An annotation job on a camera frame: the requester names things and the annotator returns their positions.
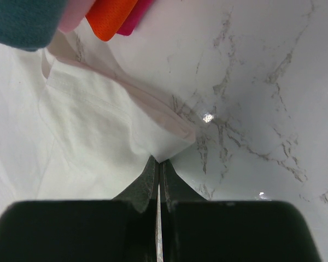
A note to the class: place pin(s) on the folded grey-blue t-shirt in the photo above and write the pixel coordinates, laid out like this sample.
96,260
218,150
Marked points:
29,25

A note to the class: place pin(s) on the folded pink t-shirt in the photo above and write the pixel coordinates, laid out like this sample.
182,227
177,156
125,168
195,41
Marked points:
73,14

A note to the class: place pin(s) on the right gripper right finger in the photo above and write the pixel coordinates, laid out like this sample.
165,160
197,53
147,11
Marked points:
196,229

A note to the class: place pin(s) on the folded red-orange t-shirt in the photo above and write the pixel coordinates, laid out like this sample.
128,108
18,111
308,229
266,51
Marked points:
106,16

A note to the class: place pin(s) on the folded magenta garment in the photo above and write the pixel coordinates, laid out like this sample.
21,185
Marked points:
134,17

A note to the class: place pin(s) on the white t-shirt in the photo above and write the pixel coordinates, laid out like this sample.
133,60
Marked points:
68,131

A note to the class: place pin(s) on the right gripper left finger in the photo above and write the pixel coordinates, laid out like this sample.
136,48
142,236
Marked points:
119,229

